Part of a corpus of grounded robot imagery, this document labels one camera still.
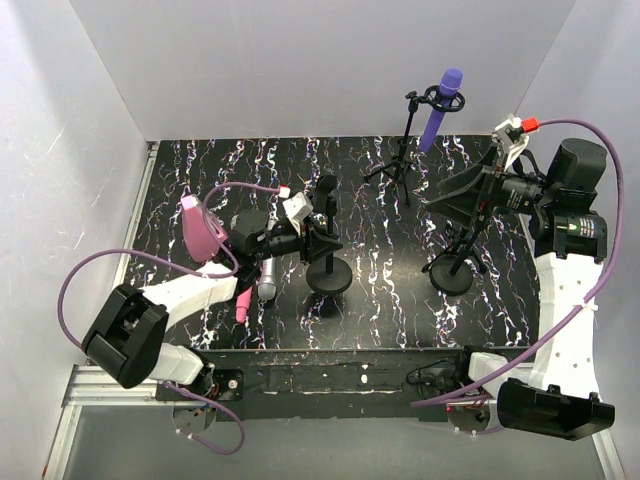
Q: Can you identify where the round base stand with clip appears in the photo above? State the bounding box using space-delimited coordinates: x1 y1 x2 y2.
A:
305 174 353 296

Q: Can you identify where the silver microphone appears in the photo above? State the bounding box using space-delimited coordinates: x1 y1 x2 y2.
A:
257 258 277 302

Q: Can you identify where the purple microphone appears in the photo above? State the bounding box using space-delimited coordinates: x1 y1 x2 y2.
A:
419 68 466 153

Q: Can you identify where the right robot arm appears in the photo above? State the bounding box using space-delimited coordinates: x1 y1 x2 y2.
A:
423 138 615 441

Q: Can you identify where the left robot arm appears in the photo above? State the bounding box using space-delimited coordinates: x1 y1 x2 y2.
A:
81 210 342 396

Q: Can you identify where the round base stand with scissor clamp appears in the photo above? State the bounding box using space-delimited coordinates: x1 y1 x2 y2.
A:
421 218 489 296

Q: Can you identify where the tall tripod microphone stand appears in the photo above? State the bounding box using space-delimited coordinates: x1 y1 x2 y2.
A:
362 84 469 207

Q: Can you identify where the pink microphone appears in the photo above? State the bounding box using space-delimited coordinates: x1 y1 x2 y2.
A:
235 287 253 324

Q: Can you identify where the pink microphone case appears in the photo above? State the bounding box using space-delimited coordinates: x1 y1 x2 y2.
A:
180 195 228 263

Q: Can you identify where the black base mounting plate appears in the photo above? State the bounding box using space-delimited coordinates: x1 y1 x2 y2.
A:
155 348 514 424

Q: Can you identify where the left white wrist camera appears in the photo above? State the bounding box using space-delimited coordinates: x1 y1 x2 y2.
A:
278 185 314 237

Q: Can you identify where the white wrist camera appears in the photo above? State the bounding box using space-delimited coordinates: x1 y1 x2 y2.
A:
492 114 540 171
278 185 314 237

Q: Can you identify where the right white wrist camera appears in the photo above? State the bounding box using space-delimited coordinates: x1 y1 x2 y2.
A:
492 114 540 171

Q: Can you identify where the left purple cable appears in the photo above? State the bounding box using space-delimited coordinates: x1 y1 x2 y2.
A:
56 181 289 456

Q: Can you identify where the purple cable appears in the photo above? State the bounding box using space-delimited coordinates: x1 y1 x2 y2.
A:
56 181 289 456
409 118 626 434

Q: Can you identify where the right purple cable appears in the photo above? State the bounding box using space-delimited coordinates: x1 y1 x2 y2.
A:
409 118 626 434

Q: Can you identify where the aluminium rail frame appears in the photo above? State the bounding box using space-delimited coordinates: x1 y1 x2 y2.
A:
42 134 626 480

